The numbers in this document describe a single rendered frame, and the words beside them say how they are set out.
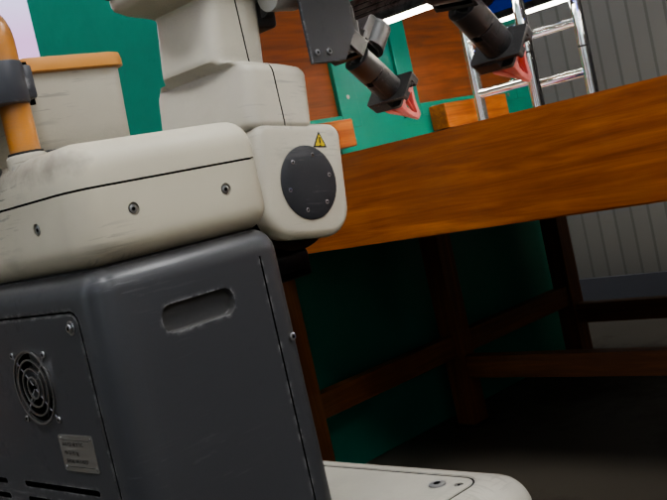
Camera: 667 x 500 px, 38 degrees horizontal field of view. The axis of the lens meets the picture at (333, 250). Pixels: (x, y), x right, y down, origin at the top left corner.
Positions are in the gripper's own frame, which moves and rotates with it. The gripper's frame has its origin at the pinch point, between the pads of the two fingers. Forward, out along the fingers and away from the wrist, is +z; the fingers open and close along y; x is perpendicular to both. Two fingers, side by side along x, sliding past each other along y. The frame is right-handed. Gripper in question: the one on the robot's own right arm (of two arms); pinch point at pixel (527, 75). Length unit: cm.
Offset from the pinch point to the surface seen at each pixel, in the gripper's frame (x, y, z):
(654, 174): 21.1, -24.6, 5.6
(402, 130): -36, 79, 46
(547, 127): 13.2, -7.8, -1.0
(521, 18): -36.6, 23.3, 20.0
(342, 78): -36, 79, 21
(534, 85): -25.3, 23.3, 29.6
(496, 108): -61, 73, 73
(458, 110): -50, 73, 58
